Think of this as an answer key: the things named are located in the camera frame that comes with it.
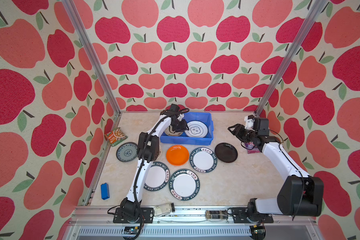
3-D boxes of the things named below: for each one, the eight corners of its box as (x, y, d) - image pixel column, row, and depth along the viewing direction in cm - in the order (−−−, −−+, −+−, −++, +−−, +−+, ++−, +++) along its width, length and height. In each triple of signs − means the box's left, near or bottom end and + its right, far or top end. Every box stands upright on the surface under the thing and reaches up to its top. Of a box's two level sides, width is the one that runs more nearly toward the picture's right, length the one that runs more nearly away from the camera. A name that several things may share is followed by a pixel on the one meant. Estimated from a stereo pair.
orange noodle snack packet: (112, 147, 102) (110, 144, 99) (105, 137, 108) (103, 134, 105) (127, 138, 107) (126, 135, 104) (120, 129, 113) (118, 126, 110)
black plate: (216, 162, 95) (217, 160, 92) (213, 145, 103) (214, 142, 101) (238, 162, 95) (240, 160, 92) (233, 145, 103) (235, 142, 101)
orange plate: (165, 165, 94) (165, 164, 92) (167, 146, 103) (166, 144, 101) (189, 165, 94) (189, 164, 92) (188, 146, 103) (188, 144, 101)
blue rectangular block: (103, 200, 81) (101, 198, 79) (102, 186, 86) (100, 184, 84) (109, 197, 82) (107, 196, 80) (108, 184, 87) (106, 182, 84)
